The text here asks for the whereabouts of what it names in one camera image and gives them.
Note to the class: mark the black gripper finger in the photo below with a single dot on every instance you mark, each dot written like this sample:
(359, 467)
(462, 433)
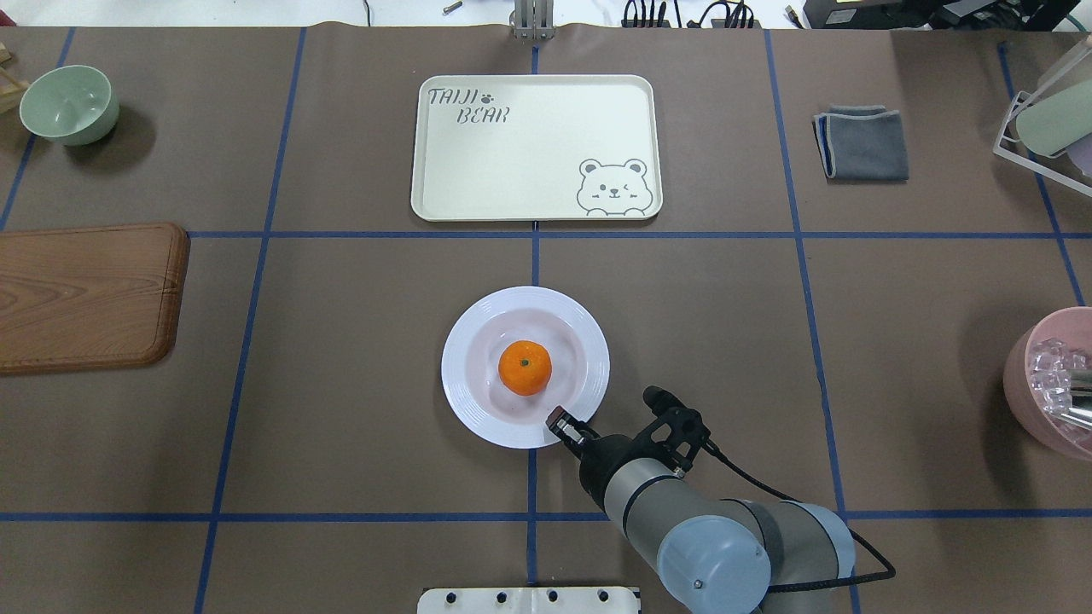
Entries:
(571, 431)
(659, 400)

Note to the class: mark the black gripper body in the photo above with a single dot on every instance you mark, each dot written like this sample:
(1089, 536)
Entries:
(595, 456)

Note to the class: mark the orange mandarin fruit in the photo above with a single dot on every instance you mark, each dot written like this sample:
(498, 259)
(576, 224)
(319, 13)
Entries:
(525, 368)

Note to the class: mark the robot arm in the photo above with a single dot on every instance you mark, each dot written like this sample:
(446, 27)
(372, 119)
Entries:
(712, 555)

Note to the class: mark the white bear tray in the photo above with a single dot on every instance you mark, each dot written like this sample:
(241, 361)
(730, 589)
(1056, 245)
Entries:
(547, 147)

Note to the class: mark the brown wooden tray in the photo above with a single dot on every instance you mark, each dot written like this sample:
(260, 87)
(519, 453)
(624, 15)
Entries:
(91, 297)

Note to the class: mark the white round plate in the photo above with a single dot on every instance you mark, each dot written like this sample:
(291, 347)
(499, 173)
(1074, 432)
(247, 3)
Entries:
(469, 360)

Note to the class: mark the grey folded cloth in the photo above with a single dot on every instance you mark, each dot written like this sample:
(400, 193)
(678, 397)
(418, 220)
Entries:
(862, 144)

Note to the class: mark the pink bowl with ice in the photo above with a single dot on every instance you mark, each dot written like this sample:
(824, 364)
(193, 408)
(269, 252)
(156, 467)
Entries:
(1058, 341)

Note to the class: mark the black power strip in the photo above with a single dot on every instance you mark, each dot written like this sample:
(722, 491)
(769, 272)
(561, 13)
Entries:
(689, 15)

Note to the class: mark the metal tongs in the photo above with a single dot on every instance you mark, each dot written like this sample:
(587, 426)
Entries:
(1066, 395)

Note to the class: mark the green pastel cup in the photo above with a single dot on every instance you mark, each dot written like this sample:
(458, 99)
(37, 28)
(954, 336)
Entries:
(1047, 127)

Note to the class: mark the purple pastel cup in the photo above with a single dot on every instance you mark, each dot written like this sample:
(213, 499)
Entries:
(1080, 153)

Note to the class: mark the mint green bowl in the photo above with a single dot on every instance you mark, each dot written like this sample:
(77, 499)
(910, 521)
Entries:
(71, 105)

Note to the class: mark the light wooden rack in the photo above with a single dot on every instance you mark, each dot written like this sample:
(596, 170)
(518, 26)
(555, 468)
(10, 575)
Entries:
(12, 88)

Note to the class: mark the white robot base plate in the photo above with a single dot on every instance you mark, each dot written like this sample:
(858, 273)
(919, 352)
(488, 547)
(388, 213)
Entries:
(580, 599)

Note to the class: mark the aluminium frame post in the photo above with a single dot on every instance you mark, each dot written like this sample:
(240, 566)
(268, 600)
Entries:
(533, 20)

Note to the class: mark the white wire cup rack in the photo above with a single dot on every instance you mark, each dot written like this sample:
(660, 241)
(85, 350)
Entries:
(1068, 70)

